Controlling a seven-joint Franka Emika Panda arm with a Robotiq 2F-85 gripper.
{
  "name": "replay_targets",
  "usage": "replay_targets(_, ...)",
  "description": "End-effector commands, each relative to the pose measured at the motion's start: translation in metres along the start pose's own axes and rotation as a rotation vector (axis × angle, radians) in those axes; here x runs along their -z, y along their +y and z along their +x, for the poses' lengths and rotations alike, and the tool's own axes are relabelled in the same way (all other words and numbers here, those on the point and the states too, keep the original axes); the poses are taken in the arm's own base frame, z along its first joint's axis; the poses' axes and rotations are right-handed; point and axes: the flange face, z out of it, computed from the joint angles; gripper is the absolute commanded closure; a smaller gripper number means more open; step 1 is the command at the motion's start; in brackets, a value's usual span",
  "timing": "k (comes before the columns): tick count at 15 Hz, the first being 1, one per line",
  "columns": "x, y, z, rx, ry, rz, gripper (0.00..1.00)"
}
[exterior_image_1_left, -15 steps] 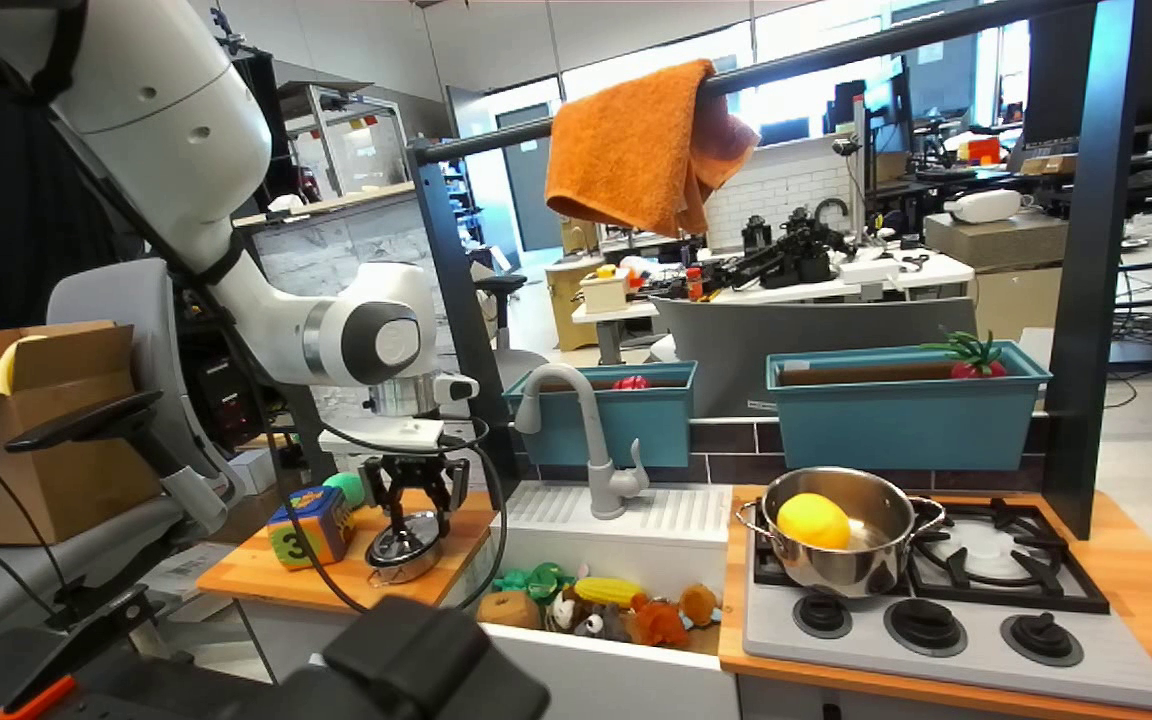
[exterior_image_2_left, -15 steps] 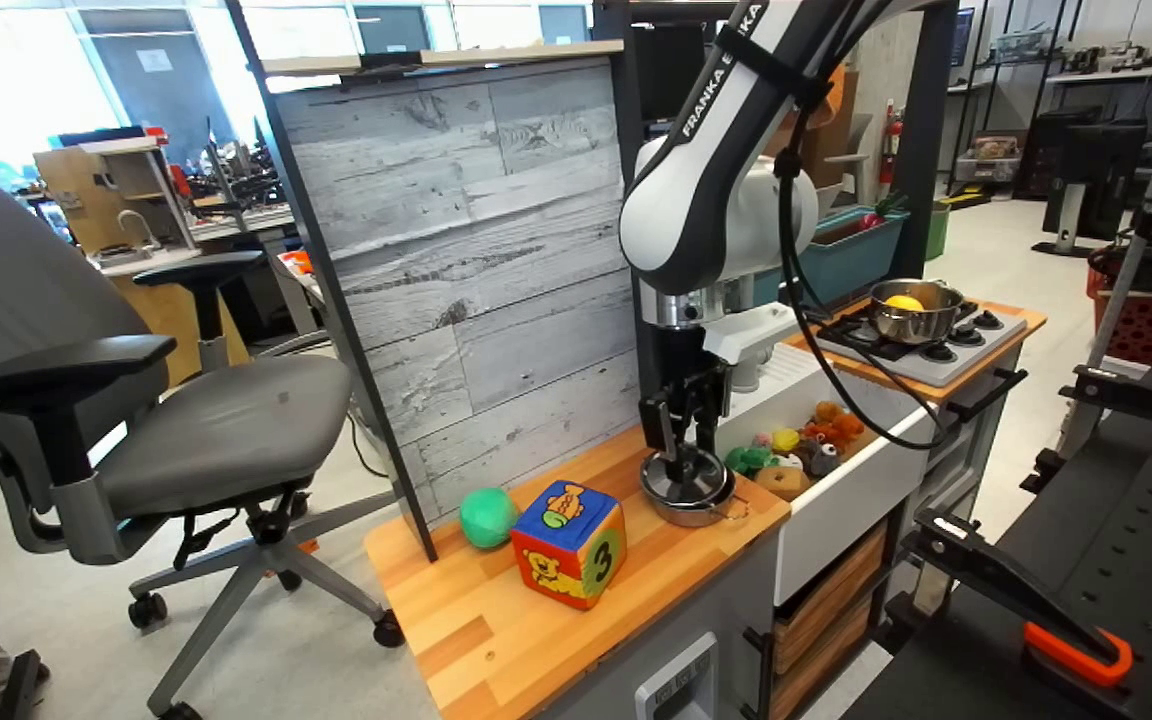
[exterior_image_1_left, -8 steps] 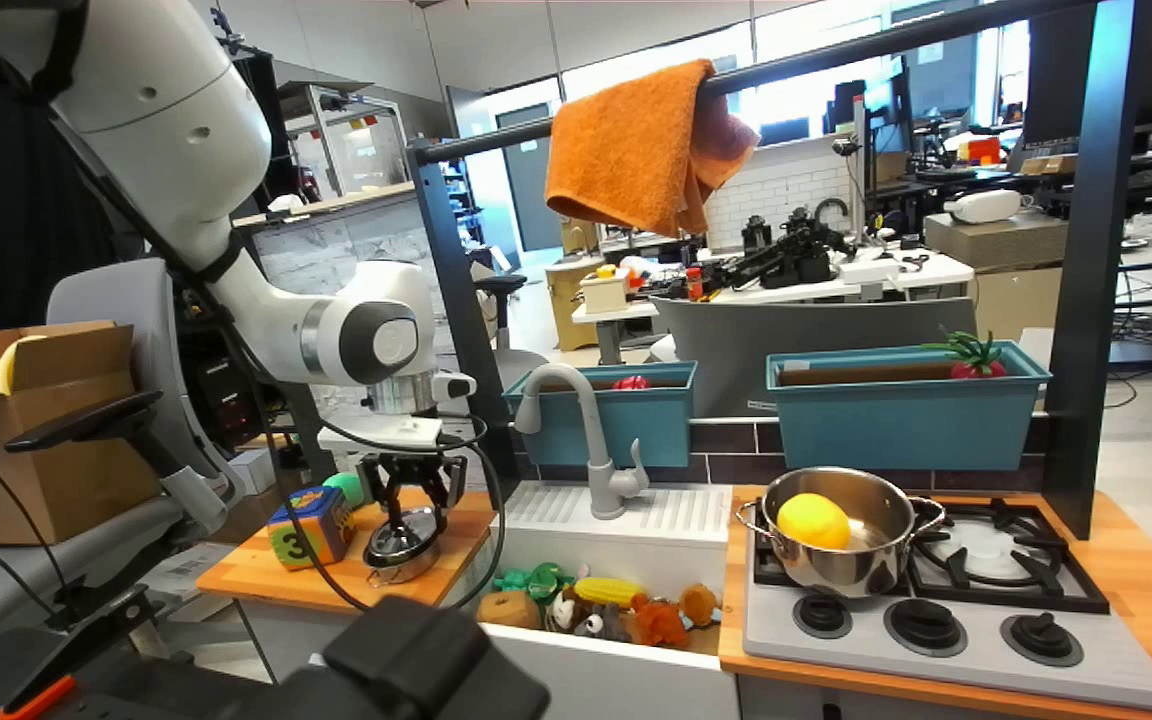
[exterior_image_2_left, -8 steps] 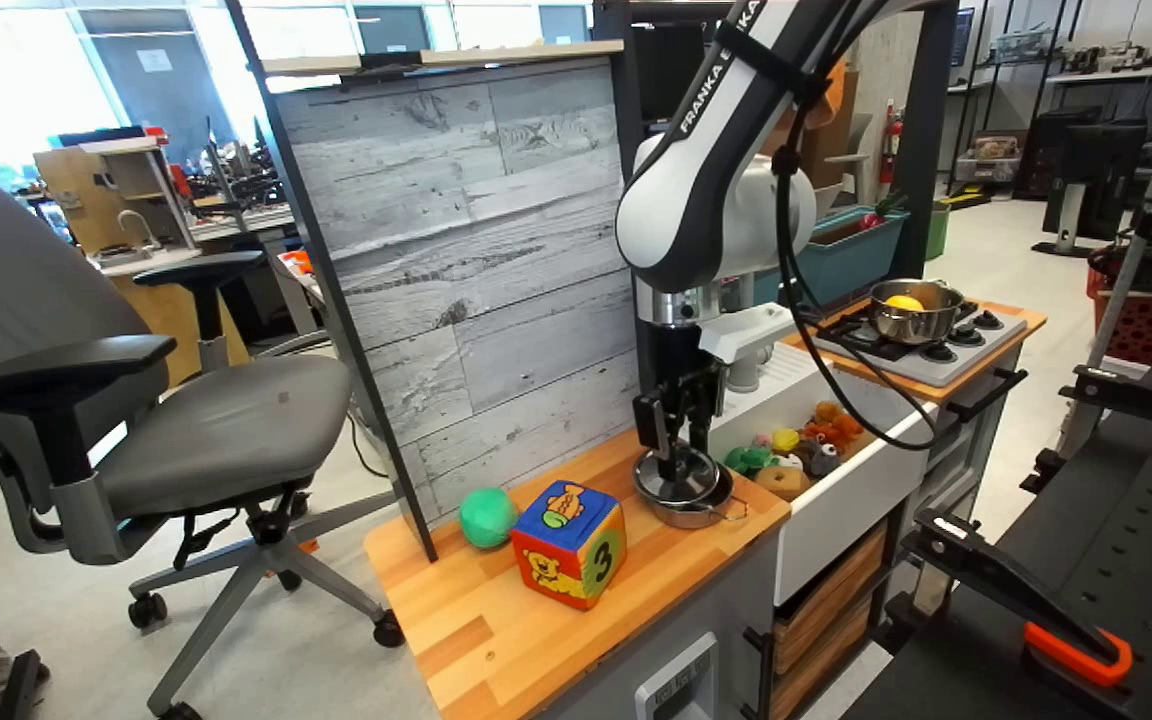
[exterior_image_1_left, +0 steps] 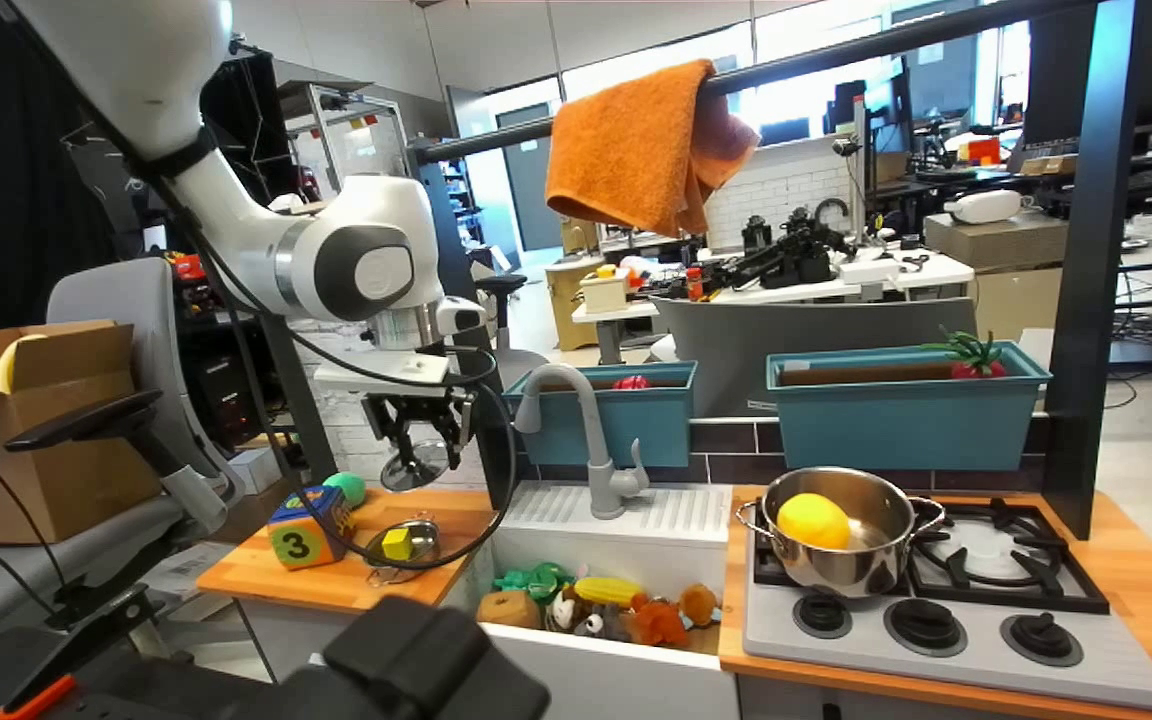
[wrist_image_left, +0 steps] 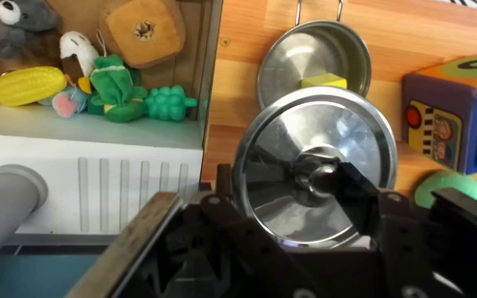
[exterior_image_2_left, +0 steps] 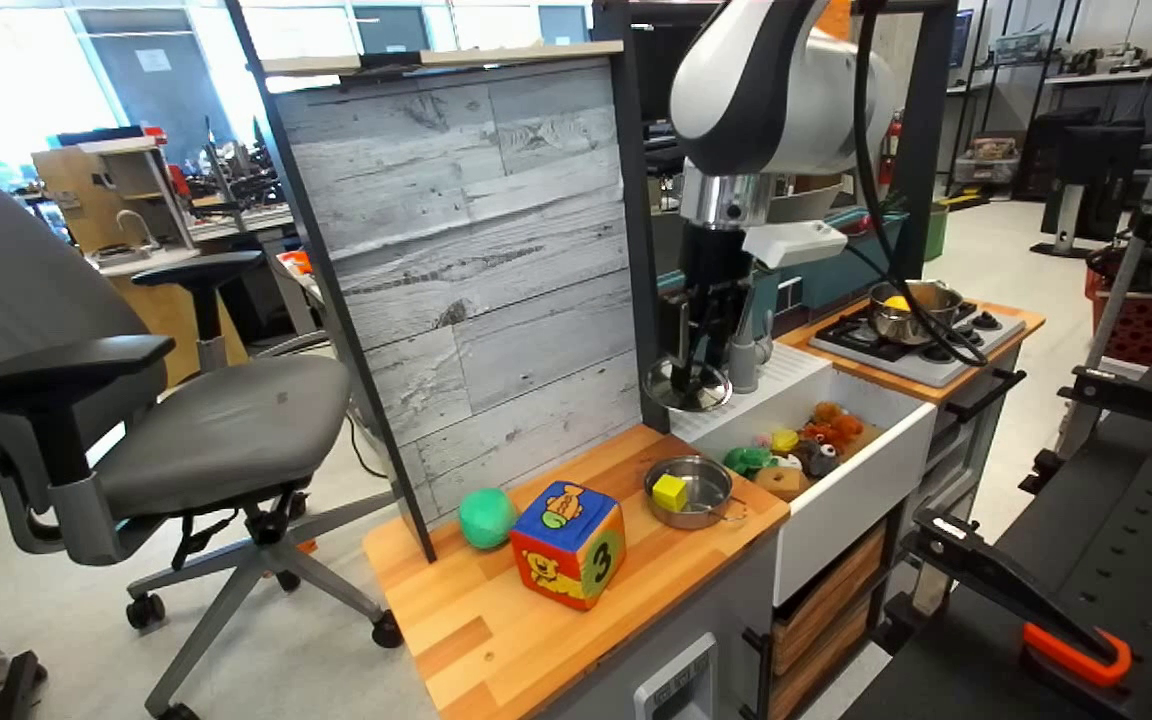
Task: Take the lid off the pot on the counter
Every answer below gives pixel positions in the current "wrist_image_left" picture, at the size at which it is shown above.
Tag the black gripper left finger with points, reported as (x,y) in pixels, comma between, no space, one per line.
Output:
(275,272)

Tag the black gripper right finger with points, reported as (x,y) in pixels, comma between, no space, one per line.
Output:
(395,230)

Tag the yellow block in pot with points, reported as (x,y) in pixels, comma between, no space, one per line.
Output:
(325,80)

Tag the small steel pot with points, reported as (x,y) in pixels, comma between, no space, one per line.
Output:
(313,48)

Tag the green ball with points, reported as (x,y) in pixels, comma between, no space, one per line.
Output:
(444,179)

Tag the colourful number cube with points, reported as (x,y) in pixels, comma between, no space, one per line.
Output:
(439,113)

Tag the white toy sink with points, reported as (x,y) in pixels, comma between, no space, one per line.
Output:
(101,172)

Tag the green toy grapes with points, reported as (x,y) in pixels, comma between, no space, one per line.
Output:
(169,103)

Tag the green plush vegetable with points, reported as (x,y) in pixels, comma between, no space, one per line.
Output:
(116,91)

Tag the brown plush bread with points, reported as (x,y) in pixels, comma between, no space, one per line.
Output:
(143,32)

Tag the grey toy faucet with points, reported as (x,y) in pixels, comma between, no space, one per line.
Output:
(22,192)

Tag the yellow toy corn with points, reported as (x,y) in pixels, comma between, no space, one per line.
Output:
(30,85)

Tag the grey plush mouse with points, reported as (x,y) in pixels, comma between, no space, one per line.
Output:
(20,20)

